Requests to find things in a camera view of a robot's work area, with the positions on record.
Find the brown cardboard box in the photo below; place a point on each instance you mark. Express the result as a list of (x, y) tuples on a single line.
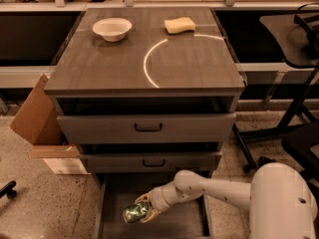
[(36, 122)]

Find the white bowl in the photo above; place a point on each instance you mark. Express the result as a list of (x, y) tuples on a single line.
[(112, 29)]

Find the black office chair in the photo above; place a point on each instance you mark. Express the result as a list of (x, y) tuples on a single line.
[(301, 143)]

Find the black stand with tray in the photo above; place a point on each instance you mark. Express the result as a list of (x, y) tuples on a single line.
[(297, 35)]

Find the top grey drawer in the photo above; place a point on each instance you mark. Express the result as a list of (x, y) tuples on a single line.
[(146, 129)]

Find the yellow sponge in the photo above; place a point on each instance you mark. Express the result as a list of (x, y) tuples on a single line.
[(179, 25)]

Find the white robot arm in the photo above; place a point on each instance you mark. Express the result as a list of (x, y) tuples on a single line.
[(278, 199)]

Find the black chair caster left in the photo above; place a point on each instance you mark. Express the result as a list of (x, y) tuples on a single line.
[(8, 190)]

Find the bottom open grey drawer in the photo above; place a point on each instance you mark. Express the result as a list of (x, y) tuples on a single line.
[(120, 190)]

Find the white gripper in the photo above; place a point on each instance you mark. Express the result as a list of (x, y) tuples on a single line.
[(159, 198)]

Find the green soda can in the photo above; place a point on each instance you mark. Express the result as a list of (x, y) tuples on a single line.
[(136, 212)]

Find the middle grey drawer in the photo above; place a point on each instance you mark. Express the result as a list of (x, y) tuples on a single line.
[(150, 162)]

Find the grey drawer cabinet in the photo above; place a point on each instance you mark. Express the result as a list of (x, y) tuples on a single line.
[(150, 72)]

